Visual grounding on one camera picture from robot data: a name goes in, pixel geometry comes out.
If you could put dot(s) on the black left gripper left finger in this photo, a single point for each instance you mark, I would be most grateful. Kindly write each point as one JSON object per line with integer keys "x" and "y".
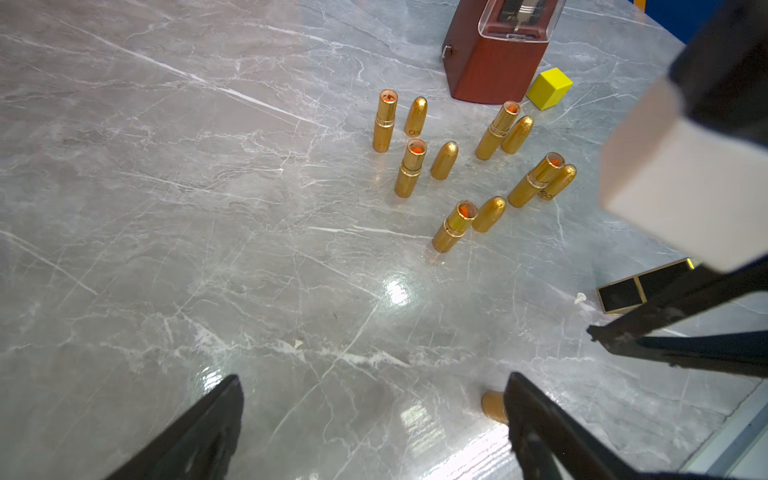
{"x": 197, "y": 445}

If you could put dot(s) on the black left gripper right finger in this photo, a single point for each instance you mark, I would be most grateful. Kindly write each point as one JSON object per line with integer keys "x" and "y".
{"x": 544, "y": 436}

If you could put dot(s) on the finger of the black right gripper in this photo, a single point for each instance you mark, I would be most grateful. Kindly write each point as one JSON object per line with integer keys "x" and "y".
{"x": 678, "y": 330}

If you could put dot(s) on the black gold square lipstick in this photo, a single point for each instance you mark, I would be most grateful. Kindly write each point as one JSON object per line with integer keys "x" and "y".
{"x": 633, "y": 291}

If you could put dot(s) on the gold bullet lipstick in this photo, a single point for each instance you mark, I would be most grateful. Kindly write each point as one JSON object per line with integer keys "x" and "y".
{"x": 384, "y": 120}
{"x": 492, "y": 404}
{"x": 536, "y": 179}
{"x": 497, "y": 130}
{"x": 410, "y": 167}

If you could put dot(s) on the gold lipstick cap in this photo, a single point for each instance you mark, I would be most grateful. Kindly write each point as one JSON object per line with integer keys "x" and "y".
{"x": 559, "y": 183}
{"x": 444, "y": 160}
{"x": 416, "y": 117}
{"x": 489, "y": 214}
{"x": 517, "y": 135}

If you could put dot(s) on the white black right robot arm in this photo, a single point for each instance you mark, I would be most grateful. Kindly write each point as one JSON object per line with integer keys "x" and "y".
{"x": 722, "y": 73}

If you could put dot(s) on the yellow small block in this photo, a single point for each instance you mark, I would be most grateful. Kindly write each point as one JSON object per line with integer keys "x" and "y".
{"x": 549, "y": 88}

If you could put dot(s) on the dark red wooden metronome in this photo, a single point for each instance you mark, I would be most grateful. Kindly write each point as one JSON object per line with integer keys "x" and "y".
{"x": 493, "y": 48}

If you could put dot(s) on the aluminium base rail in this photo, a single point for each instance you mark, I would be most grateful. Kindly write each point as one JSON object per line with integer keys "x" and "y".
{"x": 738, "y": 450}

